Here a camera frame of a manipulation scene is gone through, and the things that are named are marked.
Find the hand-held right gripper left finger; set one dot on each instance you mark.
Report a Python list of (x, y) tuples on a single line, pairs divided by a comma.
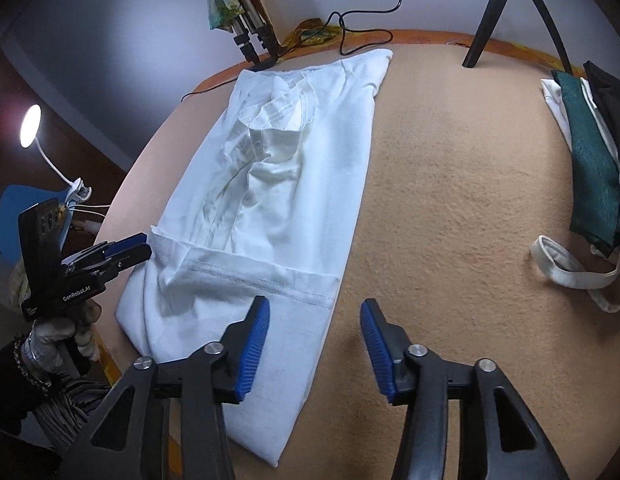
[(252, 340)]

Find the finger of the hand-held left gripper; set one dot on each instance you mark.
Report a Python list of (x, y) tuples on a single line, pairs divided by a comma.
[(132, 255), (125, 240)]

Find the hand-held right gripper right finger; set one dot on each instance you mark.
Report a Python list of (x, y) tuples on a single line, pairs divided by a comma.
[(377, 340)]

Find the white t-shirt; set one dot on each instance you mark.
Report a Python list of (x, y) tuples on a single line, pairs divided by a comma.
[(290, 210)]

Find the person's left forearm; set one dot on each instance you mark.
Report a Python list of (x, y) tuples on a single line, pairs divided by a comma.
[(10, 390)]

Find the person's left hand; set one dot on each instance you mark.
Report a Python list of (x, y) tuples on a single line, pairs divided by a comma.
[(50, 335)]

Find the striped grey garment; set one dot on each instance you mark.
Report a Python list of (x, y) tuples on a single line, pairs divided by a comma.
[(75, 415)]

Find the white clip desk lamp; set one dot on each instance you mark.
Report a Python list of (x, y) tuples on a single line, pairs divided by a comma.
[(30, 125)]

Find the beige blanket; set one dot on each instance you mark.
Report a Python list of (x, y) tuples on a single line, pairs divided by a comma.
[(464, 185)]

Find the white tote bag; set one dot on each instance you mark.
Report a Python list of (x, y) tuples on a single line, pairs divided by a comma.
[(564, 277)]

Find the folded grey tripod stand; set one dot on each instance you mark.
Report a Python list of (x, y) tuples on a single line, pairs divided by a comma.
[(247, 42)]

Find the yellow green cloth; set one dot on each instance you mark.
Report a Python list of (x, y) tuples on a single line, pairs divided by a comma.
[(310, 32)]

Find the dark green cloth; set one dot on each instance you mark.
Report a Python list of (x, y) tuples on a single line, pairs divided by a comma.
[(589, 160)]

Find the black cloth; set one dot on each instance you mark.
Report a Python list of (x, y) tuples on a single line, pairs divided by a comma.
[(612, 100)]

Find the black mini tripod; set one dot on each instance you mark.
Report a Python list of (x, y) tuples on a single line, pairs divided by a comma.
[(484, 20)]

